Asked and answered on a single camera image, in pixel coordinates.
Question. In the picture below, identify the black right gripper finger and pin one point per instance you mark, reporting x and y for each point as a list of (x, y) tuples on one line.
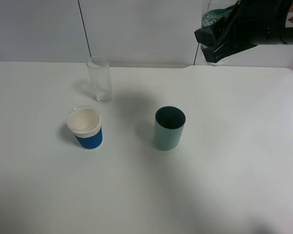
[(209, 34), (216, 53)]

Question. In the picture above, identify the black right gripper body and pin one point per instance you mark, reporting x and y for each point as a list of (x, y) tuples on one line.
[(249, 23)]

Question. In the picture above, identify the clear green-label water bottle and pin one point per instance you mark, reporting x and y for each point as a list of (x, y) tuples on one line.
[(212, 10)]

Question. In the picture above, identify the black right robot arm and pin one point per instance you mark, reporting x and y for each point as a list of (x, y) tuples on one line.
[(243, 25)]

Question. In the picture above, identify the teal plastic cup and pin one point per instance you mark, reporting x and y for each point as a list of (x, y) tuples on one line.
[(169, 124)]

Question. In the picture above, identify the blue white paper cup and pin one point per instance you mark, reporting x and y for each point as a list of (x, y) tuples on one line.
[(85, 123)]

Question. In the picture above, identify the tall clear glass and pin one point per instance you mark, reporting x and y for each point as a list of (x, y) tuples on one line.
[(99, 72)]

